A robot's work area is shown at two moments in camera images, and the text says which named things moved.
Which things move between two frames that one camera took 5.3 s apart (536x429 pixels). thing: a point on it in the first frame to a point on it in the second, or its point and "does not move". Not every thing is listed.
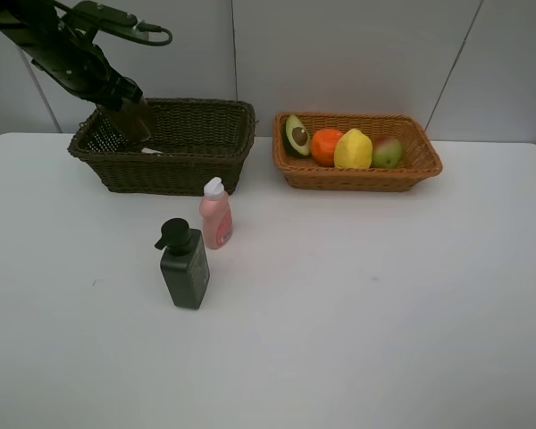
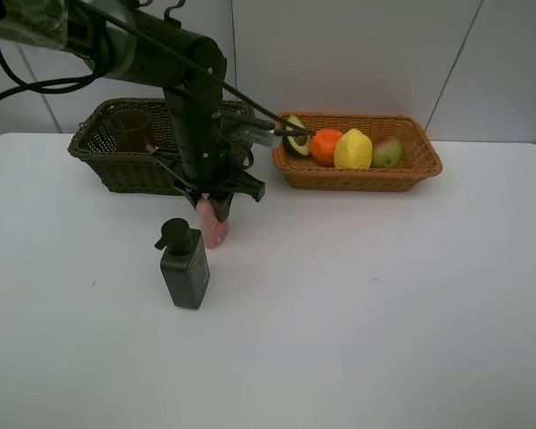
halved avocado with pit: (297, 136) does not move
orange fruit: (323, 142) does not move
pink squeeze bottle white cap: (218, 228) does not move
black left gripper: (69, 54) to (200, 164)
